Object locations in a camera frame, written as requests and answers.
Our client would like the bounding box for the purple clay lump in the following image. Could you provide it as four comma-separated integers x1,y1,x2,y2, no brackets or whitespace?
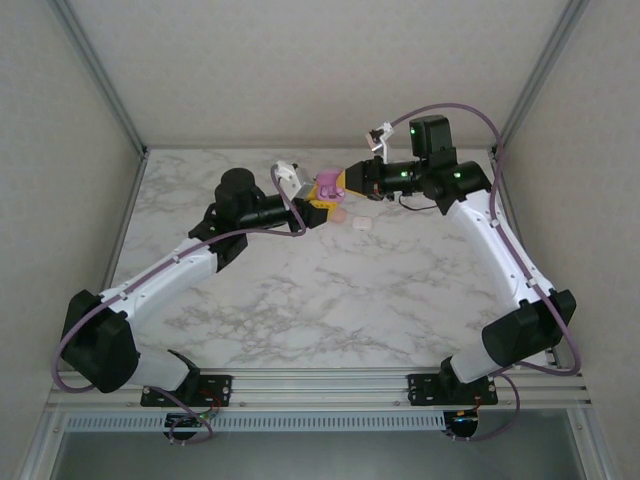
313,168,347,201

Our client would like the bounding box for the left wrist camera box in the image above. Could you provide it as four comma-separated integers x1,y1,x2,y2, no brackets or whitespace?
272,160,317,201

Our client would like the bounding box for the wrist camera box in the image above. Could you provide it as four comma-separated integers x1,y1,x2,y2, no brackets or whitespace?
367,122,396,164
272,160,317,201

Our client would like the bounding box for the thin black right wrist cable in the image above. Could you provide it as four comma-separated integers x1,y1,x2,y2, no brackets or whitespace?
397,195,436,212

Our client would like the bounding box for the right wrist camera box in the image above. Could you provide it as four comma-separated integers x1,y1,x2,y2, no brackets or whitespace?
367,122,396,164

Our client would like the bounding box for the aluminium frame post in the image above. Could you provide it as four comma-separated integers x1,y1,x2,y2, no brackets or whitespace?
489,0,594,161
52,0,151,161

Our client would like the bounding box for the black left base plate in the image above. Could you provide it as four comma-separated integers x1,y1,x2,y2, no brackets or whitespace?
139,374,235,407

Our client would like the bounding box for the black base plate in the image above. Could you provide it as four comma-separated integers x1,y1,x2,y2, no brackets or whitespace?
139,374,235,407
407,372,501,406

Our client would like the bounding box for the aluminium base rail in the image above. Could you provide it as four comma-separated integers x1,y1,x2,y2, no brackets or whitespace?
47,367,594,411

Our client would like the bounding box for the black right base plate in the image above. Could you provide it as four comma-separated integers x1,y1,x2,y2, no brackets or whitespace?
407,372,501,406

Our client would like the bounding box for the grey slotted cable duct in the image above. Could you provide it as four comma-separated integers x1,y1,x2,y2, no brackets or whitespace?
64,412,446,431

